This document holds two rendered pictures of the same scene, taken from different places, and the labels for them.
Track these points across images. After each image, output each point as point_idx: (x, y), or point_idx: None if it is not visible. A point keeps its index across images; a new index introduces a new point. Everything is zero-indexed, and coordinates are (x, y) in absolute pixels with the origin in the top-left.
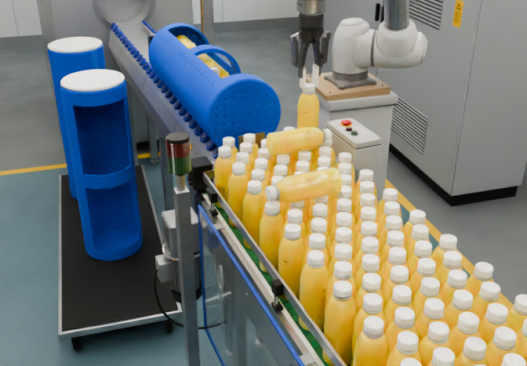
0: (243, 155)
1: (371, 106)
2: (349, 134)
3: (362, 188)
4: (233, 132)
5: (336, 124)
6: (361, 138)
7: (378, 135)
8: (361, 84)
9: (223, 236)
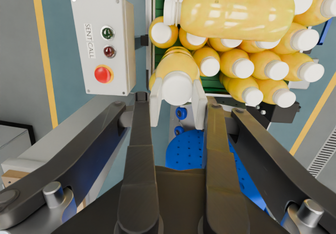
0: (310, 35)
1: (39, 162)
2: (115, 37)
3: None
4: (229, 145)
5: (117, 80)
6: (103, 13)
7: (51, 141)
8: None
9: None
